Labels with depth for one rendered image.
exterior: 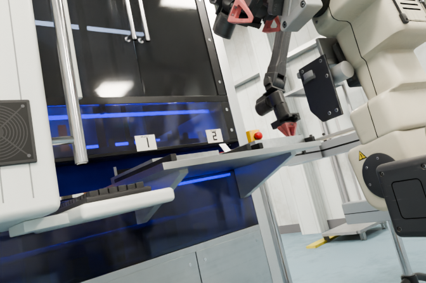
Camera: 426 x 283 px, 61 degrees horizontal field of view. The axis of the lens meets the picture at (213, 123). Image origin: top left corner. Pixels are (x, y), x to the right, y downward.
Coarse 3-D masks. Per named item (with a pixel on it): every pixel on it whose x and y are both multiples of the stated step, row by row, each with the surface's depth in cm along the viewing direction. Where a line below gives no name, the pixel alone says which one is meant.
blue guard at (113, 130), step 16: (48, 112) 121; (64, 112) 125; (96, 112) 132; (112, 112) 135; (128, 112) 139; (144, 112) 143; (160, 112) 148; (176, 112) 153; (192, 112) 158; (208, 112) 163; (64, 128) 123; (96, 128) 130; (112, 128) 133; (128, 128) 137; (144, 128) 141; (160, 128) 146; (176, 128) 150; (192, 128) 155; (208, 128) 160; (224, 128) 166; (96, 144) 128; (112, 144) 132; (128, 144) 135; (160, 144) 144; (176, 144) 148
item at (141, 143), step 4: (136, 136) 138; (140, 136) 139; (144, 136) 140; (148, 136) 141; (152, 136) 142; (136, 140) 138; (140, 140) 139; (144, 140) 140; (148, 140) 141; (152, 140) 142; (136, 144) 137; (140, 144) 138; (144, 144) 139; (152, 144) 141; (140, 148) 138; (144, 148) 138; (148, 148) 140; (152, 148) 141; (156, 148) 142
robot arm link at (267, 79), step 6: (264, 78) 142; (270, 78) 141; (264, 84) 142; (270, 84) 140; (270, 90) 142; (282, 90) 143; (264, 96) 145; (258, 102) 147; (264, 102) 142; (258, 108) 145; (264, 108) 143; (270, 108) 143; (258, 114) 146; (264, 114) 145
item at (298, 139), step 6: (270, 138) 128; (276, 138) 130; (282, 138) 132; (288, 138) 134; (294, 138) 136; (300, 138) 138; (246, 144) 127; (252, 144) 124; (264, 144) 125; (270, 144) 127; (276, 144) 129; (282, 144) 131; (288, 144) 133
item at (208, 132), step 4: (208, 132) 159; (216, 132) 162; (220, 132) 164; (208, 136) 159; (212, 136) 160; (216, 136) 161; (220, 136) 163; (208, 140) 158; (212, 140) 160; (216, 140) 161; (220, 140) 162
